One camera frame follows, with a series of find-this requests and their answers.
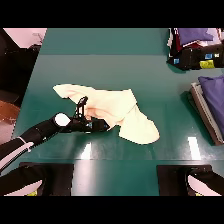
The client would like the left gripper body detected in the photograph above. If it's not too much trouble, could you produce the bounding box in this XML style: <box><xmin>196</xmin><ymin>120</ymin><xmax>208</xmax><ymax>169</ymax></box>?
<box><xmin>69</xmin><ymin>117</ymin><xmax>111</xmax><ymax>134</ymax></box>

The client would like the cream shirt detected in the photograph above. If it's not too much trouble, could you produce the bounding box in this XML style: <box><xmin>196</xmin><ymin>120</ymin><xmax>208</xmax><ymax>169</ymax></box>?
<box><xmin>52</xmin><ymin>83</ymin><xmax>161</xmax><ymax>146</ymax></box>

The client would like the dark red garment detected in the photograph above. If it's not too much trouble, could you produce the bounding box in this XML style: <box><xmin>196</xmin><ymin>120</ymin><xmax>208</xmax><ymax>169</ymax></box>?
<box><xmin>172</xmin><ymin>29</ymin><xmax>188</xmax><ymax>53</ymax></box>

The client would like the purple garment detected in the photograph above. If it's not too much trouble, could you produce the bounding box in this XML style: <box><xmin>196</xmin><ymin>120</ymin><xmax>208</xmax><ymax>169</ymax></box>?
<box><xmin>197</xmin><ymin>74</ymin><xmax>224</xmax><ymax>144</ymax></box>

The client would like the blue-purple garment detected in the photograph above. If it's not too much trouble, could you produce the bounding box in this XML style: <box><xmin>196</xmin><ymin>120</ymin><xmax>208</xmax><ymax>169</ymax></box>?
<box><xmin>176</xmin><ymin>28</ymin><xmax>222</xmax><ymax>47</ymax></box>

